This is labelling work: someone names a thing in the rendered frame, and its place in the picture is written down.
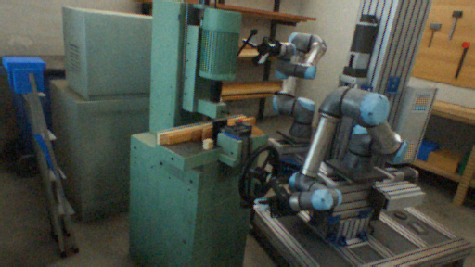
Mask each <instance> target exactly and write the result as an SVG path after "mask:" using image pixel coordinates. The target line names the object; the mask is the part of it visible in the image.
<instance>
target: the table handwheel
mask: <svg viewBox="0 0 475 267"><path fill-rule="evenodd" d="M265 150H270V151H269V153H268V156H267V158H266V159H265V162H264V163H263V165H262V167H253V166H251V164H252V163H253V161H254V159H256V157H257V156H259V154H260V153H262V152H264V151H265ZM272 154H273V155H274V169H273V171H272V173H271V177H270V179H271V178H273V177H274V176H277V174H278V171H279V153H278V151H277V150H276V147H274V146H272V145H262V146H259V147H257V148H256V150H253V152H252V153H250V156H248V158H247V160H246V161H245V164H244V165H243V167H242V164H238V165H237V166H236V167H239V168H240V169H242V171H241V173H240V175H239V177H238V193H239V195H240V196H241V197H242V199H243V200H244V201H245V202H253V200H251V199H250V197H248V196H247V194H246V193H245V181H247V180H248V179H252V178H254V179H257V180H259V181H260V183H261V186H262V190H263V191H261V192H260V193H259V194H257V195H256V196H255V197H257V198H261V197H264V196H265V194H267V193H268V191H269V190H270V189H271V186H270V185H269V184H268V183H267V184H266V185H265V186H264V182H263V180H265V178H266V176H267V174H268V172H267V170H266V169H265V167H266V164H267V163H268V160H269V159H270V158H271V156H272ZM247 173H251V176H247Z"/></svg>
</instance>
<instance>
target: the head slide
mask: <svg viewBox="0 0 475 267"><path fill-rule="evenodd" d="M202 33H203V20H201V21H200V26H192V25H188V26H187V37H186V68H185V79H184V101H183V109H186V110H188V111H189V112H198V106H199V98H210V86H211V85H212V80H210V79H207V78H204V77H201V76H200V75H199V69H200V51H201V42H202Z"/></svg>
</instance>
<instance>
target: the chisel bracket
mask: <svg viewBox="0 0 475 267"><path fill-rule="evenodd" d="M225 109H226V104H224V103H222V102H219V103H214V102H211V101H210V99H209V98H199V106H198V112H201V113H202V114H204V115H206V116H210V117H212V119H220V118H224V117H225V113H221V110H222V111H225Z"/></svg>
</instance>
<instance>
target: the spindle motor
mask: <svg viewBox="0 0 475 267"><path fill-rule="evenodd" d="M241 24H242V13H241V12H233V11H227V10H222V9H216V8H205V10H204V15H203V33H202V42H201V51H200V69H199V75H200V76H201V77H204V78H207V79H210V80H215V81H232V80H235V79H236V65H237V60H238V49H239V36H240V30H241Z"/></svg>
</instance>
